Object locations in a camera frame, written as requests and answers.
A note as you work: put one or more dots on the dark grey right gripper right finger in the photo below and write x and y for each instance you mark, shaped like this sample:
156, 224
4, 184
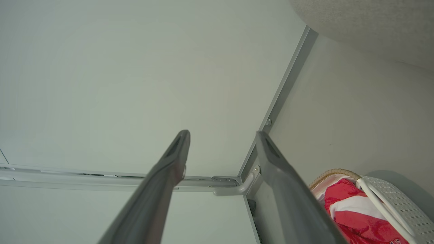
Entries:
288, 196

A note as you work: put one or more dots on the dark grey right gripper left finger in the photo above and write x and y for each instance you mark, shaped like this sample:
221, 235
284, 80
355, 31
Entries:
152, 196

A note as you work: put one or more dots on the red and white garment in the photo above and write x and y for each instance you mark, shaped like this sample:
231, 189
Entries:
346, 198

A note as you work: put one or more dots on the grey fabric sofa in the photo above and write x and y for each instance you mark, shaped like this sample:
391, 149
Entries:
373, 23

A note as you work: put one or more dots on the white laundry basket brown rim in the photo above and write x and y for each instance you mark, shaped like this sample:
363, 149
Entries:
396, 196

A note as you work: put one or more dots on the grey metal support bracket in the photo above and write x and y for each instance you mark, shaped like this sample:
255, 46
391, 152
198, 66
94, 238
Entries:
234, 190

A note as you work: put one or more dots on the long grey wall base rail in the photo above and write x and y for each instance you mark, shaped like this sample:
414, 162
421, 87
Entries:
288, 84

